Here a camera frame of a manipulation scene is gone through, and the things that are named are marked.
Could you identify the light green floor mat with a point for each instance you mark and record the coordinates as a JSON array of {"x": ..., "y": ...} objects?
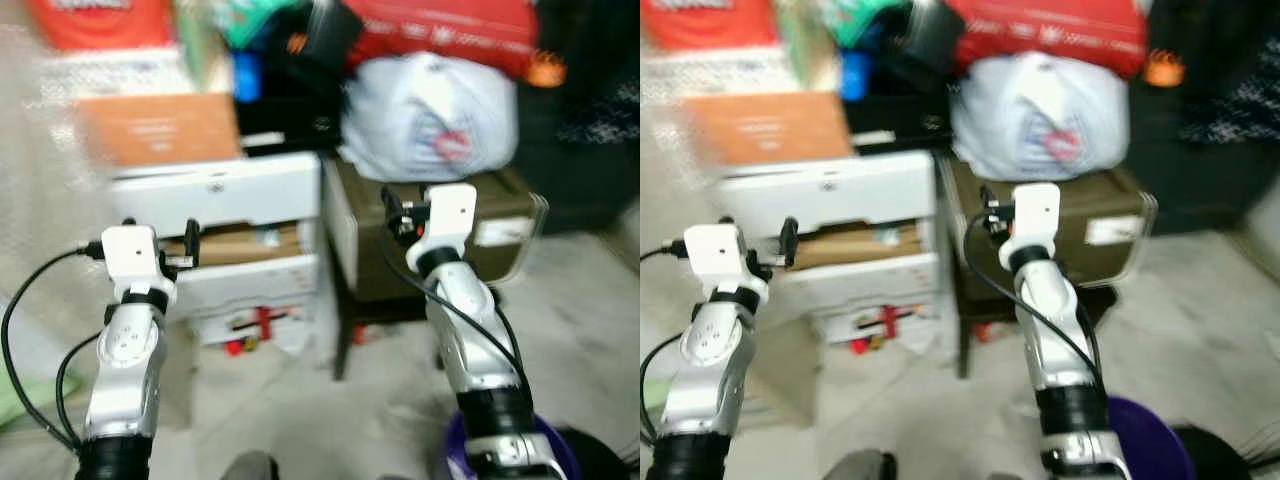
[{"x": 652, "y": 392}]

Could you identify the silver left robot leg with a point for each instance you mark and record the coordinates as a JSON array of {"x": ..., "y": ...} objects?
[
  {"x": 860, "y": 468},
  {"x": 250, "y": 468}
]

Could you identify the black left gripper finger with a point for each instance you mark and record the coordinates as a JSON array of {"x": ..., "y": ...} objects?
[
  {"x": 192, "y": 245},
  {"x": 789, "y": 245}
]

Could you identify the dark patterned cloth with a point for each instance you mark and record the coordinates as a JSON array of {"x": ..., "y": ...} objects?
[
  {"x": 1220, "y": 110},
  {"x": 590, "y": 110}
]

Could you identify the red bag with white print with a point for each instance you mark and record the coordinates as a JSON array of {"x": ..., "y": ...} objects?
[
  {"x": 100, "y": 25},
  {"x": 1050, "y": 35},
  {"x": 710, "y": 25},
  {"x": 440, "y": 35}
]

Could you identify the small orange object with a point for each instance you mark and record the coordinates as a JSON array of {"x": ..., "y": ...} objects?
[
  {"x": 1164, "y": 70},
  {"x": 545, "y": 72}
]

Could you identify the black bag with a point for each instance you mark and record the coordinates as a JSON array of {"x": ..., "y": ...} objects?
[
  {"x": 935, "y": 35},
  {"x": 330, "y": 35}
]

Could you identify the purple bucket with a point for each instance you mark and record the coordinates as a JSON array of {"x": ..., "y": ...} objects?
[
  {"x": 1150, "y": 440},
  {"x": 460, "y": 450}
]

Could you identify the white plastic bag with logo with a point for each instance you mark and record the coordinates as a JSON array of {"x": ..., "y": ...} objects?
[
  {"x": 420, "y": 120},
  {"x": 1030, "y": 120}
]

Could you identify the teal cloth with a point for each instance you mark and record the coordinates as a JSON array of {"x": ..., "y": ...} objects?
[
  {"x": 255, "y": 25},
  {"x": 860, "y": 25}
]

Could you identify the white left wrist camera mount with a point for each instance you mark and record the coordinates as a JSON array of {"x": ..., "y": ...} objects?
[
  {"x": 715, "y": 255},
  {"x": 130, "y": 255}
]

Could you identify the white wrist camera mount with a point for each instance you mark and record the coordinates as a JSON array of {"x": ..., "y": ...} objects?
[
  {"x": 450, "y": 215},
  {"x": 1035, "y": 215},
  {"x": 715, "y": 255},
  {"x": 130, "y": 255}
]

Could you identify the red plastic toy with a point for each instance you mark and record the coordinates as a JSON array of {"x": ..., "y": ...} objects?
[
  {"x": 885, "y": 322},
  {"x": 263, "y": 322}
]

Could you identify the blue container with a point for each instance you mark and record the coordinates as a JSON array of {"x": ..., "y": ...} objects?
[
  {"x": 247, "y": 78},
  {"x": 854, "y": 76}
]

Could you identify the white drawer unit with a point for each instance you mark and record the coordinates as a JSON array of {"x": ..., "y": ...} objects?
[
  {"x": 850, "y": 195},
  {"x": 240, "y": 195}
]

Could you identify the orange cardboard box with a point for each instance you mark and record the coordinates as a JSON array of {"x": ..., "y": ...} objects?
[
  {"x": 160, "y": 130},
  {"x": 770, "y": 130}
]

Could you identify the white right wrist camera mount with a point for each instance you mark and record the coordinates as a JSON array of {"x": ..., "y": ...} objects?
[
  {"x": 1035, "y": 215},
  {"x": 450, "y": 215}
]

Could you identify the black round object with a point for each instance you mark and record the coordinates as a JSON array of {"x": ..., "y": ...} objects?
[
  {"x": 595, "y": 460},
  {"x": 1215, "y": 458}
]

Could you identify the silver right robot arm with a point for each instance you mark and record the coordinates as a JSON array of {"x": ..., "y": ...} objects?
[
  {"x": 470, "y": 340},
  {"x": 1050, "y": 340}
]

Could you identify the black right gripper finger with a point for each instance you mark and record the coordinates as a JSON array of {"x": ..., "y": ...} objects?
[
  {"x": 391, "y": 200},
  {"x": 987, "y": 200}
]

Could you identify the olive green box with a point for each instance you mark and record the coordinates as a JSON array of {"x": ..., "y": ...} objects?
[
  {"x": 500, "y": 265},
  {"x": 1110, "y": 265}
]

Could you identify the brown cardboard sheet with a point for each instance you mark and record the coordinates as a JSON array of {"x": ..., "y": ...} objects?
[
  {"x": 860, "y": 245},
  {"x": 240, "y": 245}
]

